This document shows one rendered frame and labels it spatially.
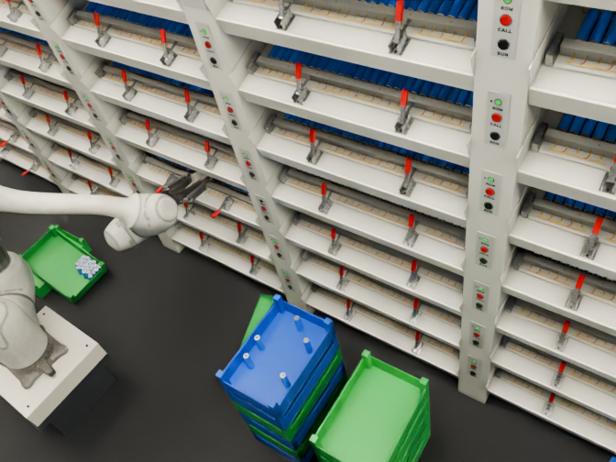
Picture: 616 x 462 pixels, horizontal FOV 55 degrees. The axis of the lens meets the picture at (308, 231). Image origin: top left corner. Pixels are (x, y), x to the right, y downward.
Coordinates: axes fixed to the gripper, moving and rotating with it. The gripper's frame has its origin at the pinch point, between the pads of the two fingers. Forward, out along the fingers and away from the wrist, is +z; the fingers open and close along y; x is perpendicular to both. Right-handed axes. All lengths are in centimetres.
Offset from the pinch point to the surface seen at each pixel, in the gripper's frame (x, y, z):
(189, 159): -10.8, -2.2, -6.7
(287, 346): 24, -55, -30
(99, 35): -52, 15, -15
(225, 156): -13.3, -14.0, -2.2
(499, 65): -69, -102, -22
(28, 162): 44, 138, 9
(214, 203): 8.0, -5.4, -2.6
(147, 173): 7.6, 28.5, -1.8
